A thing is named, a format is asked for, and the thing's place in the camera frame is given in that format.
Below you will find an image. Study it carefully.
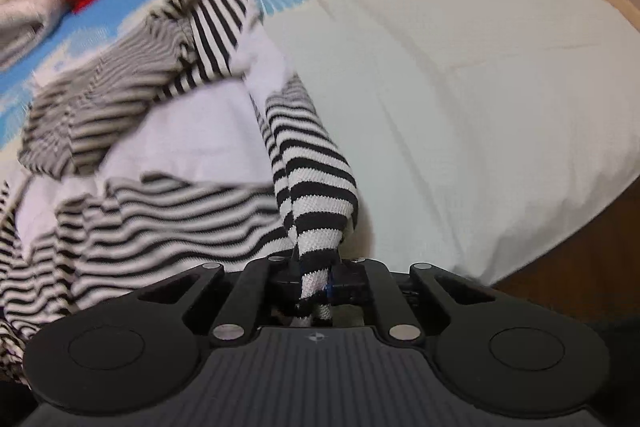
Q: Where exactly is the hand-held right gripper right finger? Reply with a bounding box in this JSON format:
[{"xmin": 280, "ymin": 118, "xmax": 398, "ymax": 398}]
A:
[{"xmin": 331, "ymin": 258, "xmax": 497, "ymax": 348}]

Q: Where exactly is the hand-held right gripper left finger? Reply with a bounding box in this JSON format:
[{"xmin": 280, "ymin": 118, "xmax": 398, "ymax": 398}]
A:
[{"xmin": 134, "ymin": 257, "xmax": 302, "ymax": 348}]

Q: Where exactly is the striped sweater with white vest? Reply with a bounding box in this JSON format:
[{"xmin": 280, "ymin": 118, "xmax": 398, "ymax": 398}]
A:
[{"xmin": 0, "ymin": 0, "xmax": 362, "ymax": 383}]

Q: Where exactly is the blue floral bed sheet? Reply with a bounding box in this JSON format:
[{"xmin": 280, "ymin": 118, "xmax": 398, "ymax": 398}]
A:
[{"xmin": 0, "ymin": 0, "xmax": 640, "ymax": 290}]

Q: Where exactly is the white folded quilt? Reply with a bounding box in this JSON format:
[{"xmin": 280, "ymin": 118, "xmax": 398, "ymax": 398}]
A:
[{"xmin": 0, "ymin": 0, "xmax": 68, "ymax": 68}]

